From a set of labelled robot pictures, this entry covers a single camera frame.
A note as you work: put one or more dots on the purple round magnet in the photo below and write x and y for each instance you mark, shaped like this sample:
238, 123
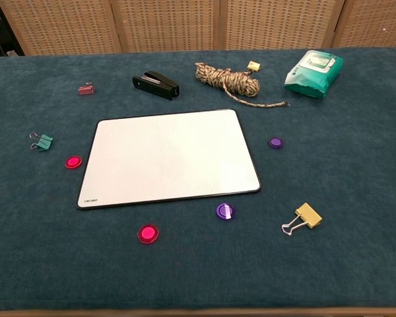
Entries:
276, 142
225, 211

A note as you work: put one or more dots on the pink round magnet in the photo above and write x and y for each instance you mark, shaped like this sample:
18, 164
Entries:
73, 162
148, 233

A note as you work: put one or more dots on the white magnetic board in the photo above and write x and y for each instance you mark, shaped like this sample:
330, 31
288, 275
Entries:
168, 158

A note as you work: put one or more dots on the black stapler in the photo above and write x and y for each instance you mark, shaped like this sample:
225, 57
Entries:
155, 86

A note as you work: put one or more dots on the small yellow binder clip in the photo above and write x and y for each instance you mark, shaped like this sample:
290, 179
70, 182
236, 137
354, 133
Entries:
253, 65

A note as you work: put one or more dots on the dark teal table cloth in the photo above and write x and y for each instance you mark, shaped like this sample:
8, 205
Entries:
198, 270

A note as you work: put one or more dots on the large gold binder clip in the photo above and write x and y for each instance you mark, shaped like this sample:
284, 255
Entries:
308, 214

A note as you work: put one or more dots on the pink binder clip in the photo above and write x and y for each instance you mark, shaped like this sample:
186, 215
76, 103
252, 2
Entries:
85, 90

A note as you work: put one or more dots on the wicker folding screen panel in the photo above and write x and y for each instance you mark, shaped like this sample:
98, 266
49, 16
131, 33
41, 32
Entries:
376, 20
59, 23
280, 23
165, 23

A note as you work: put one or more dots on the green wet wipes pack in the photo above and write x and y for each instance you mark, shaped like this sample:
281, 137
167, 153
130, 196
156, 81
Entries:
311, 76

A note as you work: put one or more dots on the teal binder clip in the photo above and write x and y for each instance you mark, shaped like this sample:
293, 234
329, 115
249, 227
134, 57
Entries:
45, 142

